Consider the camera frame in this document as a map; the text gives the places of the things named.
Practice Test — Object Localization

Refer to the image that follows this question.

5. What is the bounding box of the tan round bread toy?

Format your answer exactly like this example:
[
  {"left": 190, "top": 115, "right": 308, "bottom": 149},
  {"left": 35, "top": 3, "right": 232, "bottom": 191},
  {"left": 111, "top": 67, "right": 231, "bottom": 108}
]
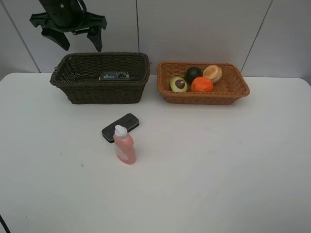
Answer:
[{"left": 203, "top": 65, "right": 223, "bottom": 84}]

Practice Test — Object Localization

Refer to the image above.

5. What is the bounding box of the dark brown wicker basket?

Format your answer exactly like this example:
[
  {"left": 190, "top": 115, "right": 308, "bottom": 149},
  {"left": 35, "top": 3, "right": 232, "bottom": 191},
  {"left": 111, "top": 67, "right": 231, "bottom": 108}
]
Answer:
[{"left": 50, "top": 52, "right": 150, "bottom": 104}]

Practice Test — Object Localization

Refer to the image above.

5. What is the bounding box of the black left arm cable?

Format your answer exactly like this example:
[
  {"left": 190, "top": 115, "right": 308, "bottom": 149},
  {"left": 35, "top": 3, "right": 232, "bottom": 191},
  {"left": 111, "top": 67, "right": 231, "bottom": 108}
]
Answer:
[{"left": 0, "top": 215, "right": 11, "bottom": 233}]

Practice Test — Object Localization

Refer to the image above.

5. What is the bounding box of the orange toy fruit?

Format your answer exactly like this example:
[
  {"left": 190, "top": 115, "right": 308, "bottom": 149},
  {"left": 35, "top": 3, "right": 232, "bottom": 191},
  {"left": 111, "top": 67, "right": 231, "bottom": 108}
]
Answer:
[{"left": 191, "top": 77, "right": 214, "bottom": 92}]

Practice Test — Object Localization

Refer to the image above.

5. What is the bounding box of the halved avocado toy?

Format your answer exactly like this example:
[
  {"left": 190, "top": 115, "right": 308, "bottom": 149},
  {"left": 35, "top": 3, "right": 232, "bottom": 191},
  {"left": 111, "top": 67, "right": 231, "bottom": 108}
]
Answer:
[{"left": 170, "top": 76, "right": 188, "bottom": 92}]

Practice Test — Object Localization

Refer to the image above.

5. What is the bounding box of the orange wicker basket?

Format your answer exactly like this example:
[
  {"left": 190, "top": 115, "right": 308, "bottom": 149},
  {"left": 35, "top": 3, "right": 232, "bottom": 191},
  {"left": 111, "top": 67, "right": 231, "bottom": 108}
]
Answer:
[{"left": 157, "top": 61, "right": 250, "bottom": 105}]

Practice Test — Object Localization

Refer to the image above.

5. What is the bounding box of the dark mangosteen toy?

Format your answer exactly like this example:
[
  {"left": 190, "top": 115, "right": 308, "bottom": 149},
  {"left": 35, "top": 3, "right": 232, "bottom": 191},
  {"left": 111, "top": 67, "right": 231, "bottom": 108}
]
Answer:
[{"left": 184, "top": 67, "right": 203, "bottom": 84}]

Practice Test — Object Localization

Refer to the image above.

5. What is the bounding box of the black whiteboard eraser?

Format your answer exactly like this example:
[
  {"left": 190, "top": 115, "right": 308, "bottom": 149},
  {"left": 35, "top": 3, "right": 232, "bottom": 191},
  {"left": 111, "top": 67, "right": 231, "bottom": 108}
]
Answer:
[{"left": 102, "top": 113, "right": 139, "bottom": 143}]

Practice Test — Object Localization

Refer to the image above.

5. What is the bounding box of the dark green pump bottle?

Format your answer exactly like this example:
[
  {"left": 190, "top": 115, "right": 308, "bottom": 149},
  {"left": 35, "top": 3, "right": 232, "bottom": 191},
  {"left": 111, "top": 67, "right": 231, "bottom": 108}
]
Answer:
[{"left": 99, "top": 71, "right": 141, "bottom": 81}]

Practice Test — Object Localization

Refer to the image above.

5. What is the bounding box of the pink squeeze bottle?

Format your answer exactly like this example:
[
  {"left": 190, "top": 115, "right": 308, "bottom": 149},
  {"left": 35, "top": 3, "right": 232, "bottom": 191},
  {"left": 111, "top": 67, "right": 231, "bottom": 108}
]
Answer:
[{"left": 114, "top": 133, "right": 136, "bottom": 165}]

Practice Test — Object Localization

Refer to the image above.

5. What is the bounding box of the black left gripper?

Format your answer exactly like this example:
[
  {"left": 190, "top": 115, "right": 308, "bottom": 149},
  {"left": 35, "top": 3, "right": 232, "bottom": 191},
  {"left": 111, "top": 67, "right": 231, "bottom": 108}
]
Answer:
[{"left": 30, "top": 0, "right": 107, "bottom": 52}]

